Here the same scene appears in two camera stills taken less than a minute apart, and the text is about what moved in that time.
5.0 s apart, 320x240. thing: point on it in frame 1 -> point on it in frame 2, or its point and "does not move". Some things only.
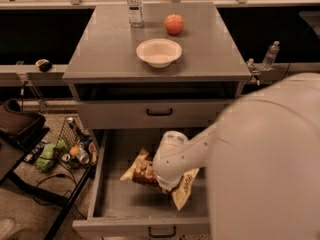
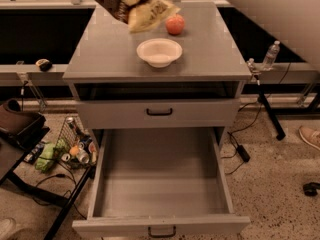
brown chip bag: [142, 172] -> [129, 5]
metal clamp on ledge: [255, 72] does not move
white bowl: [159, 53] does not move
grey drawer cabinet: [177, 71] does not move
